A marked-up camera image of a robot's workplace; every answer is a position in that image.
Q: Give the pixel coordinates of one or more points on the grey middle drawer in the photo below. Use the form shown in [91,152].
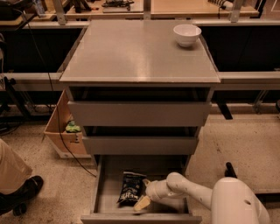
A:
[140,145]

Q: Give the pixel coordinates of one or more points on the person's beige trouser leg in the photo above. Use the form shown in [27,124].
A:
[13,169]

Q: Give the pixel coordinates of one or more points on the black shoe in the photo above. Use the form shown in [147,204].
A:
[16,201]

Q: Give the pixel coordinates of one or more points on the green toy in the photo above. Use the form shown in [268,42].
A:
[71,127]

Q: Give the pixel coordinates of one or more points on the grey drawer cabinet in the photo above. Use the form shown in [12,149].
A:
[139,61]

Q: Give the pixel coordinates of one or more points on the grey top drawer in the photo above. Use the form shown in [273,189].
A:
[139,114]

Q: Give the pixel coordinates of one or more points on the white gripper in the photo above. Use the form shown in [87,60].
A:
[153,190]

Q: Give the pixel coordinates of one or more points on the cardboard box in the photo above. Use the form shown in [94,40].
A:
[66,144]

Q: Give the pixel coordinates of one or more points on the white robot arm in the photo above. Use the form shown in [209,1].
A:
[230,201]

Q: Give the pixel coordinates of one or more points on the wooden workbench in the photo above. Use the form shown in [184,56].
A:
[67,12]

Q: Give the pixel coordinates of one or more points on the black metal stand leg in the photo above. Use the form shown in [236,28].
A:
[230,172]

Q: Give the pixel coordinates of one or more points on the white ceramic bowl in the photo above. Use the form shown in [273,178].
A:
[186,34]

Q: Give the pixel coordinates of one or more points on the grey open bottom drawer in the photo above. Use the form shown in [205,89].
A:
[108,185]

